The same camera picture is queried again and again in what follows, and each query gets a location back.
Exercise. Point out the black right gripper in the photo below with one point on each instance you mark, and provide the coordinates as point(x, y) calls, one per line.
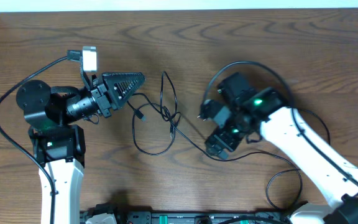
point(220, 134)

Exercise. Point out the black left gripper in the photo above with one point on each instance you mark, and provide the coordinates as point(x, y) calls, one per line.
point(114, 98)

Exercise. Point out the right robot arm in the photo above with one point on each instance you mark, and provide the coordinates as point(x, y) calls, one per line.
point(246, 111)

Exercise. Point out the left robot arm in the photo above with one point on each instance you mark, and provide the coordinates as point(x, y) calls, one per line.
point(59, 143)

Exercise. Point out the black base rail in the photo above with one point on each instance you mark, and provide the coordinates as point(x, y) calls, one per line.
point(109, 213)

